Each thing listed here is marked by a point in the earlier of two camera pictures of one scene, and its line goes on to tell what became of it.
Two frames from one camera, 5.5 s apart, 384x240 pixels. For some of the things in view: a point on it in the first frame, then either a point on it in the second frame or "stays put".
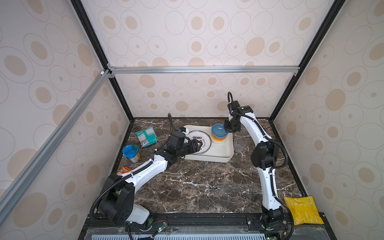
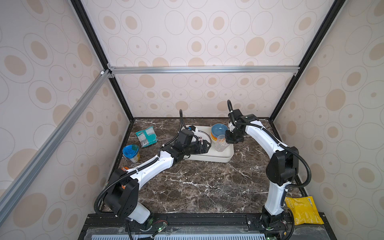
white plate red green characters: (204, 137) stays put
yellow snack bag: (304, 211) stays put
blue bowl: (218, 131) stays put
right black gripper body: (232, 125) → (234, 136)
